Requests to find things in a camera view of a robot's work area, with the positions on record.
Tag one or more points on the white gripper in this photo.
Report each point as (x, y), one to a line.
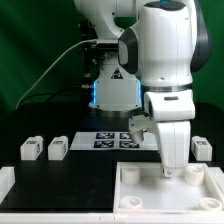
(174, 144)

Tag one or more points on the white square tabletop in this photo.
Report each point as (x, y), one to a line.
(143, 188)

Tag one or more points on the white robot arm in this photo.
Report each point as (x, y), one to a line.
(148, 50)

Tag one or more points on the white sheet with AprilTags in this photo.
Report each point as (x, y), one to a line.
(111, 141)

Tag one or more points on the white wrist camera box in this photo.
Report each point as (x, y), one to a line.
(161, 107)

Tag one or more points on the white left obstacle wall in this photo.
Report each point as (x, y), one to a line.
(7, 180)

